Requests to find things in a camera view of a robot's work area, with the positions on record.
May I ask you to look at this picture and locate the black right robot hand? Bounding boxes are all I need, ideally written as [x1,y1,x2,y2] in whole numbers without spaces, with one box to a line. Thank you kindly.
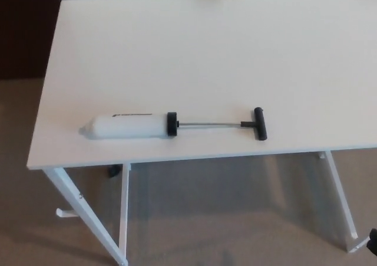
[366,228,377,252]

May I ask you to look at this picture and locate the white air pump black handle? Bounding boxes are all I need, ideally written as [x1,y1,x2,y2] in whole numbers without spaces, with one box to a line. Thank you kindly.
[78,106,269,143]

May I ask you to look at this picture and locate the white metal desk leg frame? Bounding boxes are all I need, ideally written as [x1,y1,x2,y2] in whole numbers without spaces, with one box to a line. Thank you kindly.
[43,163,133,266]
[319,150,371,254]

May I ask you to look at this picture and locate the dark brown partition panel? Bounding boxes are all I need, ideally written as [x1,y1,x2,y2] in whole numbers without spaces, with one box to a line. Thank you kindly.
[0,0,61,80]

